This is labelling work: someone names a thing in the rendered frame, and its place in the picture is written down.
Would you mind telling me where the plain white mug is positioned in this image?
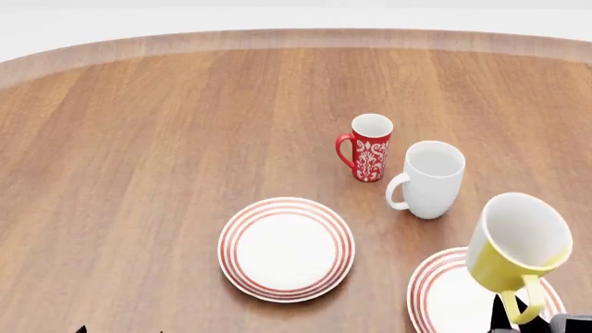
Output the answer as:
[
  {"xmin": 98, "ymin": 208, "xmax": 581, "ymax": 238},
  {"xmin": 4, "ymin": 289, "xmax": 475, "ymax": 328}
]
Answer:
[{"xmin": 385, "ymin": 140, "xmax": 466, "ymax": 220}]

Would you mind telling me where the red white patterned mug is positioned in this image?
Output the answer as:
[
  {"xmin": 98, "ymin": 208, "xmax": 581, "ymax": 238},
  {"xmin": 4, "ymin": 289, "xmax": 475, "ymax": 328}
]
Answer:
[{"xmin": 335, "ymin": 113, "xmax": 395, "ymax": 183}]

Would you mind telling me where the red ringed white plate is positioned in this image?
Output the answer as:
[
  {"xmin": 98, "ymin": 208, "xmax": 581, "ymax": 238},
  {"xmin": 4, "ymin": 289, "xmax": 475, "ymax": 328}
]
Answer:
[
  {"xmin": 406, "ymin": 246, "xmax": 568, "ymax": 333},
  {"xmin": 216, "ymin": 196, "xmax": 356, "ymax": 304}
]

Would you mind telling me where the yellow and white mug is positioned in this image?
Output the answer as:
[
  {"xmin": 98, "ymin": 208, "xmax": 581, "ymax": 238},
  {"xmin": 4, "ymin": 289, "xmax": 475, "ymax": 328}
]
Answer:
[{"xmin": 464, "ymin": 191, "xmax": 574, "ymax": 326}]

